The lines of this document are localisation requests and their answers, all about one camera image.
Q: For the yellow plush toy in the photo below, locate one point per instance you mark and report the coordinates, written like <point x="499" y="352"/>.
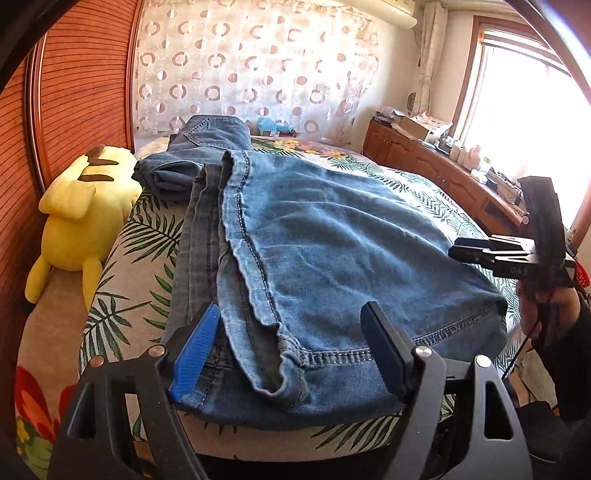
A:
<point x="83" y="203"/>

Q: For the white air conditioner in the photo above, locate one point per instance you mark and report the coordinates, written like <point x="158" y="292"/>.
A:
<point x="399" y="13"/>

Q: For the person's right forearm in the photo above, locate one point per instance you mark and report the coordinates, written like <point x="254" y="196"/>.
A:
<point x="577" y="360"/>

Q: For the blue denim pants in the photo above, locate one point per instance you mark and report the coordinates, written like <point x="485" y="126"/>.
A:
<point x="341" y="258"/>

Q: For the circle pattern sheer curtain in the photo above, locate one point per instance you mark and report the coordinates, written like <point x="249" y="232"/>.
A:
<point x="258" y="60"/>

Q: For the light blue bag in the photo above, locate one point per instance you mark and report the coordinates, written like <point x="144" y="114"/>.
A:
<point x="272" y="125"/>

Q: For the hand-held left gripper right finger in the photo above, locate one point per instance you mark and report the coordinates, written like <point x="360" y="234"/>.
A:
<point x="383" y="350"/>

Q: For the person's right hand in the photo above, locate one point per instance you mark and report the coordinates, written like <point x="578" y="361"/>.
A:
<point x="561" y="318"/>

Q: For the cardboard box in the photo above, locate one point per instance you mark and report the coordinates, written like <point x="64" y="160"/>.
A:
<point x="422" y="128"/>

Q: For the pink container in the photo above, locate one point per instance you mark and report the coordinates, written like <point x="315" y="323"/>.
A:
<point x="473" y="156"/>

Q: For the window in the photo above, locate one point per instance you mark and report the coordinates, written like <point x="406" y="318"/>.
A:
<point x="521" y="106"/>

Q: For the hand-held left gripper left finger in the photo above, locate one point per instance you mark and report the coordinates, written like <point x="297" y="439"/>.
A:
<point x="194" y="355"/>

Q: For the white window drape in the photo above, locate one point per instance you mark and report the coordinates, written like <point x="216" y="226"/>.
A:
<point x="431" y="55"/>

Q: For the long wooden cabinet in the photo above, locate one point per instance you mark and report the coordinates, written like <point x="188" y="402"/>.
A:
<point x="415" y="157"/>

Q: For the leaf print bed sheet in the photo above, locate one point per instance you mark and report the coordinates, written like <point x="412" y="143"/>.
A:
<point x="147" y="230"/>

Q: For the wooden slatted wardrobe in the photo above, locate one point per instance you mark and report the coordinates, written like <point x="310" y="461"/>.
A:
<point x="78" y="83"/>

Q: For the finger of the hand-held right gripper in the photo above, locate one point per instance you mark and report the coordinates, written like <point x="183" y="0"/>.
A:
<point x="489" y="263"/>
<point x="498" y="242"/>

